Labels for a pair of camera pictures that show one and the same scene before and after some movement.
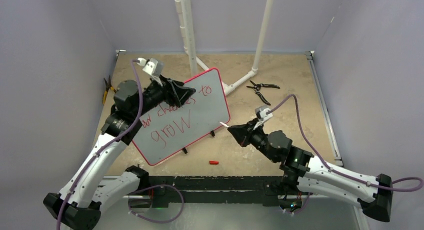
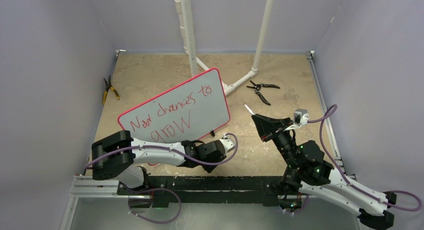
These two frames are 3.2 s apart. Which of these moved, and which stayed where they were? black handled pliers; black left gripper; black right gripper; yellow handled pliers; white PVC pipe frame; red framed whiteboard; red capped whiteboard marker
Moved: black left gripper; black right gripper; red capped whiteboard marker
Stayed: black handled pliers; white PVC pipe frame; red framed whiteboard; yellow handled pliers
